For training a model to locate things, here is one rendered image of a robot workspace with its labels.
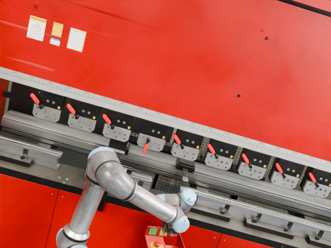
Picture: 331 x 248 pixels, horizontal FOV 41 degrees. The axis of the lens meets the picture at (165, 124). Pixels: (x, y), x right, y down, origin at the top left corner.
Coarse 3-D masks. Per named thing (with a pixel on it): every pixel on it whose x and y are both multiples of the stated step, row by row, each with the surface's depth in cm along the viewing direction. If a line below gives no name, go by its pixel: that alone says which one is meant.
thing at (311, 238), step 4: (308, 236) 268; (312, 236) 268; (308, 240) 266; (312, 240) 264; (316, 240) 266; (320, 240) 267; (324, 240) 268; (312, 244) 265; (316, 244) 265; (320, 244) 265; (324, 244) 265; (328, 244) 265
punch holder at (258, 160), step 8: (248, 152) 249; (256, 152) 248; (240, 160) 255; (256, 160) 251; (264, 160) 250; (240, 168) 252; (248, 168) 252; (256, 168) 252; (264, 168) 252; (248, 176) 254; (256, 176) 254
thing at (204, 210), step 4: (196, 204) 263; (192, 208) 259; (196, 208) 259; (200, 208) 261; (204, 208) 262; (208, 208) 263; (196, 212) 260; (200, 212) 260; (204, 212) 259; (208, 212) 259; (212, 212) 260; (216, 212) 262; (208, 216) 260; (212, 216) 260; (216, 216) 260; (220, 216) 260; (224, 216) 260; (228, 216) 262; (224, 220) 261; (228, 220) 261
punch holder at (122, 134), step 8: (112, 112) 243; (120, 112) 243; (112, 120) 244; (120, 120) 244; (128, 120) 244; (104, 128) 246; (120, 128) 246; (112, 136) 248; (120, 136) 248; (128, 136) 247
